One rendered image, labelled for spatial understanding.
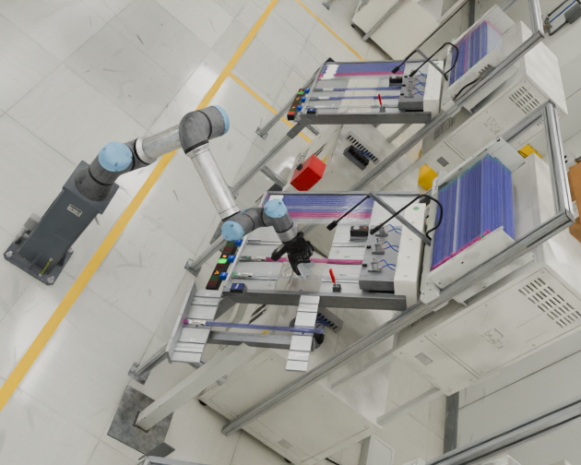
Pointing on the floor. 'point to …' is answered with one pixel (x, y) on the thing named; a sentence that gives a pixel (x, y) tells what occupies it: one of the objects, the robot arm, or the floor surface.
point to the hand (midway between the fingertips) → (303, 276)
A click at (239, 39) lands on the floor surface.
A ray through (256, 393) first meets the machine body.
